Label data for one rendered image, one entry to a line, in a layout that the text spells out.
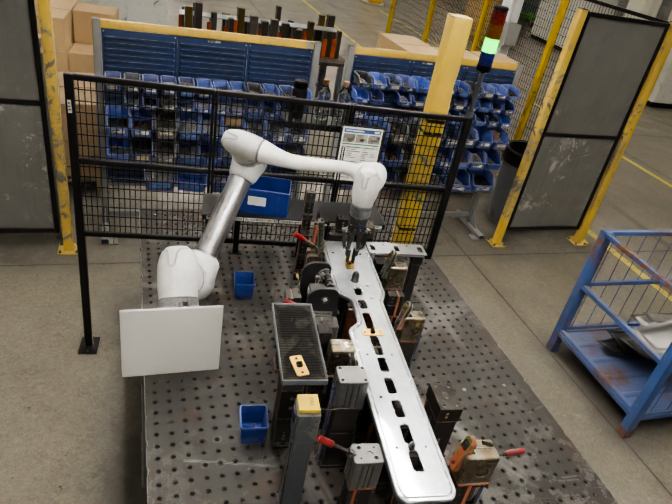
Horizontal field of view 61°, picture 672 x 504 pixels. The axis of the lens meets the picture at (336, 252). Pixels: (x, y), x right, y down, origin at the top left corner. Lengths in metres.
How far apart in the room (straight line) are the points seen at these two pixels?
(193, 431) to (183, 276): 0.59
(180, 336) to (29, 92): 2.13
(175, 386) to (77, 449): 0.88
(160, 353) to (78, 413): 1.01
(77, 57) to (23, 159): 2.27
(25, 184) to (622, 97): 4.51
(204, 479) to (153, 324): 0.57
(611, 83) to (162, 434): 4.26
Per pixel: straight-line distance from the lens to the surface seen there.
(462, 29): 2.90
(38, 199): 4.23
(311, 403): 1.66
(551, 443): 2.52
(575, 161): 5.37
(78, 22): 6.52
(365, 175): 2.32
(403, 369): 2.08
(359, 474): 1.73
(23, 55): 3.86
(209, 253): 2.54
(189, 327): 2.22
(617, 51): 5.12
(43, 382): 3.40
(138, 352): 2.28
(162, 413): 2.23
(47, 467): 3.04
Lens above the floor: 2.36
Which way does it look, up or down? 31 degrees down
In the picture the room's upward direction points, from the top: 11 degrees clockwise
